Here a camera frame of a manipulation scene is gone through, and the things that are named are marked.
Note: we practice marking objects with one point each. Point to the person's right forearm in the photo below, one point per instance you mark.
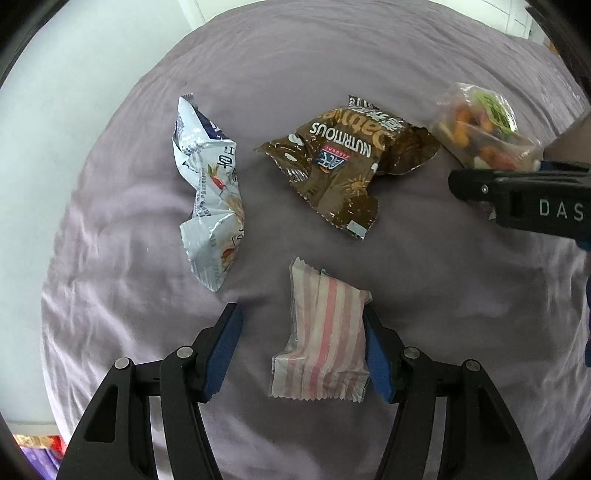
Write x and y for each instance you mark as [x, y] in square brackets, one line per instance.
[572, 136]

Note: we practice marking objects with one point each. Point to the clear packet with green label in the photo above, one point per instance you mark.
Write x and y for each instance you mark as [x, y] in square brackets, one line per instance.
[485, 134]

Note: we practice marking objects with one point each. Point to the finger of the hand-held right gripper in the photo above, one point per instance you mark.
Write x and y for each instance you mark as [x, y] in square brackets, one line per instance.
[475, 187]
[565, 166]

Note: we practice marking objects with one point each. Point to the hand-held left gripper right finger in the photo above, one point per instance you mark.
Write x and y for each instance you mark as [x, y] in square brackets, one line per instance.
[378, 355]

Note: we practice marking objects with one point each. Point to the colourful packets on floor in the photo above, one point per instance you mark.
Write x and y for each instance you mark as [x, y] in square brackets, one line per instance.
[39, 454]

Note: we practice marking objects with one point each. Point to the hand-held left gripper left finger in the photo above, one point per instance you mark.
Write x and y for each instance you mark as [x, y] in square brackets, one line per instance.
[221, 355]

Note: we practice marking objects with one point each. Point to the brown gold snack packet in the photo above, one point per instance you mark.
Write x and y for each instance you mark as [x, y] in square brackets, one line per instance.
[341, 161]

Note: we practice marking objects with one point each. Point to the pink striped snack packet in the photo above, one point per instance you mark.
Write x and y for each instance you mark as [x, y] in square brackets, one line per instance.
[323, 332]

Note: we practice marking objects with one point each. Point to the white and blue snack packet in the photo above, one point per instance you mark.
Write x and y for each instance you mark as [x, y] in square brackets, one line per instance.
[210, 184]

